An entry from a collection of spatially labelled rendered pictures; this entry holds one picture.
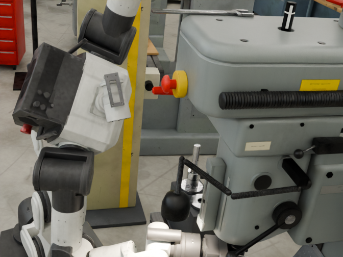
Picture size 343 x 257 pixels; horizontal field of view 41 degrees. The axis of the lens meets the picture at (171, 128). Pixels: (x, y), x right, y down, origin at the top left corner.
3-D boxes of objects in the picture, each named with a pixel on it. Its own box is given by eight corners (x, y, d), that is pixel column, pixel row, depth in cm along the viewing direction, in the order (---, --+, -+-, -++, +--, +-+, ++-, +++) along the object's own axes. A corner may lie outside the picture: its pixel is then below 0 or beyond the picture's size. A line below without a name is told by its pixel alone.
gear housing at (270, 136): (234, 161, 99) (242, 120, 94) (200, 110, 119) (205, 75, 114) (365, 154, 107) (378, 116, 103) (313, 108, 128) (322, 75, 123)
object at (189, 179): (200, 186, 174) (202, 174, 171) (191, 190, 171) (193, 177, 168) (191, 180, 177) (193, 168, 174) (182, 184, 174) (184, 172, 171)
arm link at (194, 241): (230, 255, 123) (186, 251, 123) (224, 280, 128) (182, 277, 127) (225, 224, 134) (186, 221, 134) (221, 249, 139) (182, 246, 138)
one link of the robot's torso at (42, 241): (24, 249, 205) (28, 183, 173) (66, 236, 215) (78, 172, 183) (34, 279, 196) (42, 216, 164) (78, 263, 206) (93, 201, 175)
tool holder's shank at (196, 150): (199, 171, 171) (203, 146, 165) (193, 174, 169) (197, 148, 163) (193, 167, 173) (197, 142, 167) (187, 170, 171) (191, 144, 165)
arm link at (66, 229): (43, 276, 133) (43, 213, 123) (59, 247, 145) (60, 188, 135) (80, 283, 132) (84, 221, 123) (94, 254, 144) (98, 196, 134)
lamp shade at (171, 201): (154, 209, 115) (156, 189, 112) (176, 200, 119) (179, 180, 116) (173, 225, 110) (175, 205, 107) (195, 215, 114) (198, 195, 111)
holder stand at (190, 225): (187, 256, 168) (193, 213, 159) (166, 219, 186) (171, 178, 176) (216, 250, 173) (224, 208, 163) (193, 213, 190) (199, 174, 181)
